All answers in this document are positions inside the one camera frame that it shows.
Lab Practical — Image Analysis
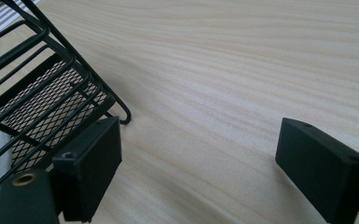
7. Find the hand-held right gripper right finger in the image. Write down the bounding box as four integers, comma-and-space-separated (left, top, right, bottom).
274, 117, 359, 224

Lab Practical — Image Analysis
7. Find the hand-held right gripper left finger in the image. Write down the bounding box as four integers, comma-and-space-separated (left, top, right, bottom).
51, 116, 123, 224

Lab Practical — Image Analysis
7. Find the black wire rack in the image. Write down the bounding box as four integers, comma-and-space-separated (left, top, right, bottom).
0, 0, 132, 203

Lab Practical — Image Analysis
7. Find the striped woven placemat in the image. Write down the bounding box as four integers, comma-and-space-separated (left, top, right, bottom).
0, 0, 43, 45

